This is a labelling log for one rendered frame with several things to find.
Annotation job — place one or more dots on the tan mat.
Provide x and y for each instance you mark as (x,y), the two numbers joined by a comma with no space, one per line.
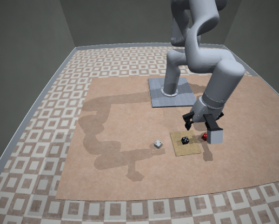
(185,149)

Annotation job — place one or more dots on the black die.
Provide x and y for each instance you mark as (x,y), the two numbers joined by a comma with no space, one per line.
(185,140)

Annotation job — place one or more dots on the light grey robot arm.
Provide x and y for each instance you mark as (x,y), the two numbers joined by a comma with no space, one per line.
(226,71)

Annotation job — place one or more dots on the red die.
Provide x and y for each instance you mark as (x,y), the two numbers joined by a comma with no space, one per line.
(204,137)

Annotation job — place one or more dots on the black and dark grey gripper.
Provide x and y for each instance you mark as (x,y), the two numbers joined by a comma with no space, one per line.
(196,113)

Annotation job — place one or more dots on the grey die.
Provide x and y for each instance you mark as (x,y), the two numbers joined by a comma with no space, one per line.
(157,144)

